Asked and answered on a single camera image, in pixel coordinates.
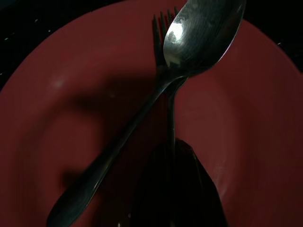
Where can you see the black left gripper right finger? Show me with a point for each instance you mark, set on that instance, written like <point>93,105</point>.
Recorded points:
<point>196,194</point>

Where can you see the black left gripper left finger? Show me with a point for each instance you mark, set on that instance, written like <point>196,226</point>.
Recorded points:
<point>156,189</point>

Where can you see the silver metal fork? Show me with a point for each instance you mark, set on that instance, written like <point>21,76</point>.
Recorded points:
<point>171,113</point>

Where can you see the silver metal spoon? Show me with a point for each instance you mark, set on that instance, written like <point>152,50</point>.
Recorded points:
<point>201,35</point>

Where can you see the pink plate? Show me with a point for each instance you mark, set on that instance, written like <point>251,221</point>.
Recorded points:
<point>248,118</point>

